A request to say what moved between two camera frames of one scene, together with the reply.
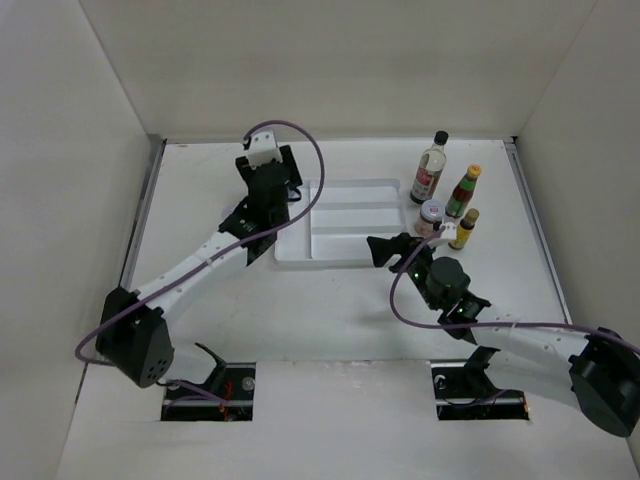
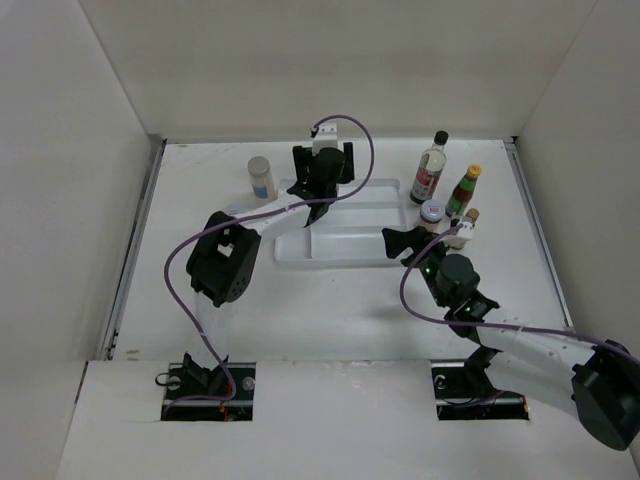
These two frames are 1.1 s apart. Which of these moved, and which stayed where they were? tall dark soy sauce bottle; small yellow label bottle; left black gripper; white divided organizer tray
Moved: left black gripper
Stayed: white divided organizer tray; small yellow label bottle; tall dark soy sauce bottle
